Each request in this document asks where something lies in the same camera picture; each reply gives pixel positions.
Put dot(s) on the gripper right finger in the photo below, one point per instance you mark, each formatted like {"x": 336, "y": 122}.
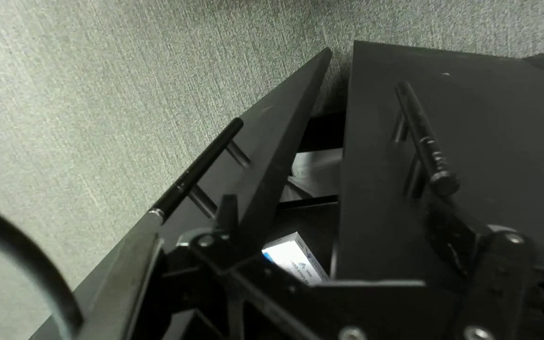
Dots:
{"x": 498, "y": 283}

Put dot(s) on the black cabinet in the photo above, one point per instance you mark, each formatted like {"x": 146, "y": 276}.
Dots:
{"x": 385, "y": 156}

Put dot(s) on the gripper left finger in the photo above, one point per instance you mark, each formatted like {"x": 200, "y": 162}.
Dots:
{"x": 234, "y": 278}

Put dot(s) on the black cabinet door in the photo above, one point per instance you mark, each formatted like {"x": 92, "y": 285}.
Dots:
{"x": 267, "y": 141}
{"x": 489, "y": 141}

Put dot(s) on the white and blue carton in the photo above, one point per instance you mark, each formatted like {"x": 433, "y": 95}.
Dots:
{"x": 295, "y": 257}

